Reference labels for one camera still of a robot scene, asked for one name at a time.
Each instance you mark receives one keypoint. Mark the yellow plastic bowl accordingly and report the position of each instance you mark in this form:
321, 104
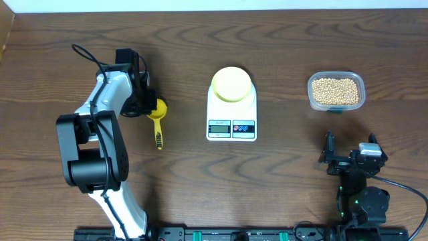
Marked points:
231, 84

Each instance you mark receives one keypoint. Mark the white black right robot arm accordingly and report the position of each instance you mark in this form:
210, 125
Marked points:
361, 206

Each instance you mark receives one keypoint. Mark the yellow measuring scoop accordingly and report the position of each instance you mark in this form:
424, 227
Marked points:
156, 116

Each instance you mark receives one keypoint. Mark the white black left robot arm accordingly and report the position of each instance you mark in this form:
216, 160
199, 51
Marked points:
92, 149

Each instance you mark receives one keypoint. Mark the clear plastic soybean container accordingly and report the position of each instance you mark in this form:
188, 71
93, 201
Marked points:
336, 91

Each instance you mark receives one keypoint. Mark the white digital kitchen scale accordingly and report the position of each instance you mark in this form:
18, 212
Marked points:
232, 121

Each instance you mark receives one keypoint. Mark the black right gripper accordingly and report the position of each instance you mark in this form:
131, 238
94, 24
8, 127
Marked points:
328, 155

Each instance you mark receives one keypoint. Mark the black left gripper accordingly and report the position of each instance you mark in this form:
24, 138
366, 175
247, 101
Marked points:
151, 106

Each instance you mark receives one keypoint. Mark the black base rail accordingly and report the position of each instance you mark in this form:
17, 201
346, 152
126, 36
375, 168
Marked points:
305, 234

